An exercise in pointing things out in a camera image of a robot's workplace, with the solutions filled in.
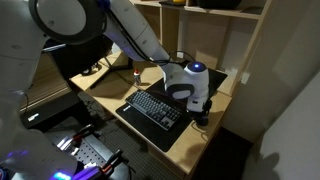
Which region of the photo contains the grey mechanical keyboard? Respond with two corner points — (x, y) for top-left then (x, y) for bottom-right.
(125, 89), (183, 132)

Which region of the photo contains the clamp with orange-red handle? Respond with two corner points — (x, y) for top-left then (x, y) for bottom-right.
(70, 123), (97, 144)
(99, 149), (125, 175)

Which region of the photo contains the black perforated robot table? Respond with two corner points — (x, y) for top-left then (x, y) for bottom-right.
(44, 128), (133, 180)

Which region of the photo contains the flat black tray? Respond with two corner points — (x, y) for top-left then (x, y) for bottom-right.
(158, 0), (188, 7)

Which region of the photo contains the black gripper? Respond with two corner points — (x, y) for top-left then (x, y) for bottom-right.
(194, 109), (212, 125)

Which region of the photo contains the wooden shelf unit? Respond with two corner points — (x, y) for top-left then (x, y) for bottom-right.
(128, 0), (279, 98)

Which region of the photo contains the black arm-mounted cable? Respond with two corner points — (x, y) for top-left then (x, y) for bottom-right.
(103, 6), (172, 66)

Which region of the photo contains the thick black looping cable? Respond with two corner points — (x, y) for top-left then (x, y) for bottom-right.
(167, 50), (197, 64)

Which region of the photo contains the white glue bottle red cap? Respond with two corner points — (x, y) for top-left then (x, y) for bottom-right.
(133, 69), (142, 86)

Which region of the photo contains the black monitor stand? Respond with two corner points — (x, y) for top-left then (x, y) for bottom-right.
(89, 49), (135, 90)

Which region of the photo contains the black box with white label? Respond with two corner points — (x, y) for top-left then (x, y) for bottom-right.
(19, 90), (82, 130)

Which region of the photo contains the dark computer monitor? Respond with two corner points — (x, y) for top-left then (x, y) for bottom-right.
(49, 34), (115, 80)

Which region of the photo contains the black desk mat white logo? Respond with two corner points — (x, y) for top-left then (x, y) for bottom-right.
(115, 68), (229, 153)

